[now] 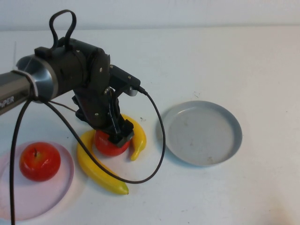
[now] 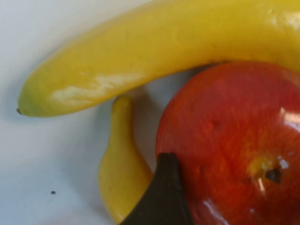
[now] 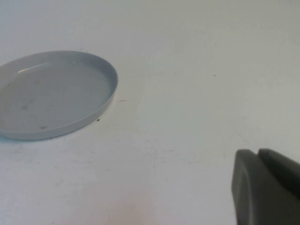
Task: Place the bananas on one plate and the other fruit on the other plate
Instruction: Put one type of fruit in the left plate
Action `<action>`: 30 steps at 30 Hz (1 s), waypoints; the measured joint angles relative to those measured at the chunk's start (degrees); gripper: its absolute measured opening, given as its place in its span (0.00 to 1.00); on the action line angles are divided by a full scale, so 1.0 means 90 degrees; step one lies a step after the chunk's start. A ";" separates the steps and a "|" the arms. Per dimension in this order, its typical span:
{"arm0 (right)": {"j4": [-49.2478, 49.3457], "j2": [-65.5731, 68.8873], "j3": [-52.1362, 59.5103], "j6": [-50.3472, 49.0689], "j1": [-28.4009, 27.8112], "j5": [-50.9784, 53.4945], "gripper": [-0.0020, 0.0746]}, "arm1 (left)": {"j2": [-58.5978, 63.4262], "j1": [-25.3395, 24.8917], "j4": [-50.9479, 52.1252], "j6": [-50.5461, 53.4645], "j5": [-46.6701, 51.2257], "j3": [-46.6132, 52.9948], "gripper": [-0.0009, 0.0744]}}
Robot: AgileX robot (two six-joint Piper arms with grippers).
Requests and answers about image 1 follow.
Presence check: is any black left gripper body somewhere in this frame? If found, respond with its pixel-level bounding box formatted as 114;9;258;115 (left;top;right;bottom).
72;86;135;141

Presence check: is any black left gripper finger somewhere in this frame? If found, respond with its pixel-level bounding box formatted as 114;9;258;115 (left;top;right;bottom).
117;131;135;149
108;133;121;145

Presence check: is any red plastic apple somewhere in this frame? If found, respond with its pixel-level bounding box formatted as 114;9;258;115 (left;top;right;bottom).
19;142;61;181
93;130;131;157

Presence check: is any yellow plastic banana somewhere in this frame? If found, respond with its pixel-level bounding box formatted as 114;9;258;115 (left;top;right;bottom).
120;114;147;162
76;130;129;195

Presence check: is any grey-blue round plate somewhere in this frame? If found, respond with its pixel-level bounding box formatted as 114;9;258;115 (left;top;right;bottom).
161;100;243;167

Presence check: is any pink round plate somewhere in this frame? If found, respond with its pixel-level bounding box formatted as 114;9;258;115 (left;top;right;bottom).
0;140;75;221

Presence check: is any white zip tie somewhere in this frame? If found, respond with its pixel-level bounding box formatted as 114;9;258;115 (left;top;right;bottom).
13;69;39;98

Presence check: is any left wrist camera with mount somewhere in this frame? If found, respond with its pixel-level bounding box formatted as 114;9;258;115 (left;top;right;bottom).
109;64;142;97

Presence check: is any black camera cable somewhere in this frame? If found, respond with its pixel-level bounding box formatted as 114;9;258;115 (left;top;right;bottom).
9;88;166;225

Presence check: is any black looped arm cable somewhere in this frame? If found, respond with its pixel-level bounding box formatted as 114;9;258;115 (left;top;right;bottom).
49;9;77;51

